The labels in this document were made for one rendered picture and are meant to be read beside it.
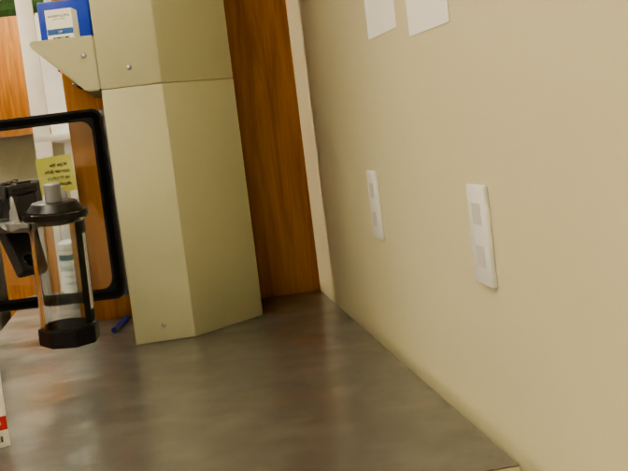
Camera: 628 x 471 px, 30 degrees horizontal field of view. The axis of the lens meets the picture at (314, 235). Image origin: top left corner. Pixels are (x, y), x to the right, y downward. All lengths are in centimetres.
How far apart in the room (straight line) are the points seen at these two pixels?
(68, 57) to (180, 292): 47
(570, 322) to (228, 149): 129
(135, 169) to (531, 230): 113
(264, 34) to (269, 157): 26
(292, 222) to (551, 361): 146
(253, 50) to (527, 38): 149
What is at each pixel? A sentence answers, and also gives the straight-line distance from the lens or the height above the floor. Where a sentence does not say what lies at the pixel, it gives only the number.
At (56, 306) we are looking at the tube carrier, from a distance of 198.
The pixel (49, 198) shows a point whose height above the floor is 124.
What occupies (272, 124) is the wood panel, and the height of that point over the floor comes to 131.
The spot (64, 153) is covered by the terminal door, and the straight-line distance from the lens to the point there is 249.
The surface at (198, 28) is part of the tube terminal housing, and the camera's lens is 226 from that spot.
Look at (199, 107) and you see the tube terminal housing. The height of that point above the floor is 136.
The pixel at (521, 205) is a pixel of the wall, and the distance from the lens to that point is 118.
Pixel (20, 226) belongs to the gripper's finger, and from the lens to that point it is 198.
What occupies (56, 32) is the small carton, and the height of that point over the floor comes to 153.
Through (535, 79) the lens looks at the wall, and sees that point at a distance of 110.
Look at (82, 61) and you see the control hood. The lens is 217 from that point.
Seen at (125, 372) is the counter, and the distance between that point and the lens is 195.
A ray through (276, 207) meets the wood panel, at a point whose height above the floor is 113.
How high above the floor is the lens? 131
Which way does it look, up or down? 6 degrees down
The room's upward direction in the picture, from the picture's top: 7 degrees counter-clockwise
